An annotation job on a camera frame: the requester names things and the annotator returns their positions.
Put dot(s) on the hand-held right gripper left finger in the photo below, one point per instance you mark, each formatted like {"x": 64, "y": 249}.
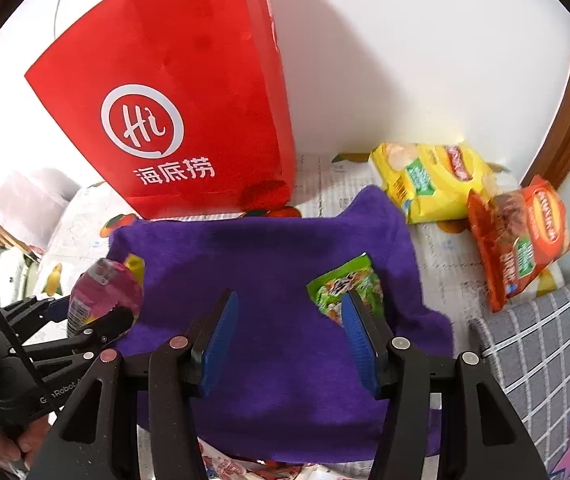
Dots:
{"x": 221, "y": 340}

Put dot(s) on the orange chips bag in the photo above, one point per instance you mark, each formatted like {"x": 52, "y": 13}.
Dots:
{"x": 520, "y": 240}

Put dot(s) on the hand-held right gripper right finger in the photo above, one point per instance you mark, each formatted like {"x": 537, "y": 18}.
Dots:
{"x": 360, "y": 347}

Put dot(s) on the fruit-print tablecloth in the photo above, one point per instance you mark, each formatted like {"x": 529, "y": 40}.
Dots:
{"x": 330, "y": 185}

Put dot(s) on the red paper bag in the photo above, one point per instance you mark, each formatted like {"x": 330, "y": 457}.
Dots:
{"x": 190, "y": 85}

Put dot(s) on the grey checked cloth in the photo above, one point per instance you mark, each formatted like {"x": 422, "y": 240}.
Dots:
{"x": 540, "y": 350}

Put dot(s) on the yellow chips bag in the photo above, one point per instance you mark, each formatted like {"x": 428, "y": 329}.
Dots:
{"x": 430, "y": 180}

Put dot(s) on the green snack packet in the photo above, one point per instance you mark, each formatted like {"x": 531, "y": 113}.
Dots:
{"x": 345, "y": 280}

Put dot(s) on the person's left hand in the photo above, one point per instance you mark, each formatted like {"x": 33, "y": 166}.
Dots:
{"x": 22, "y": 442}

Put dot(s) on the purple towel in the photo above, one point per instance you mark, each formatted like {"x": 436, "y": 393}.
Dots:
{"x": 275, "y": 270}

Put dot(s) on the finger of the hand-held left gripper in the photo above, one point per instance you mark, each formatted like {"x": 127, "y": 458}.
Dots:
{"x": 40, "y": 308}
{"x": 110, "y": 322}

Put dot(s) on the pink and yellow snack packet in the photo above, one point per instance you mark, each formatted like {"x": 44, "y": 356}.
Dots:
{"x": 105, "y": 295}

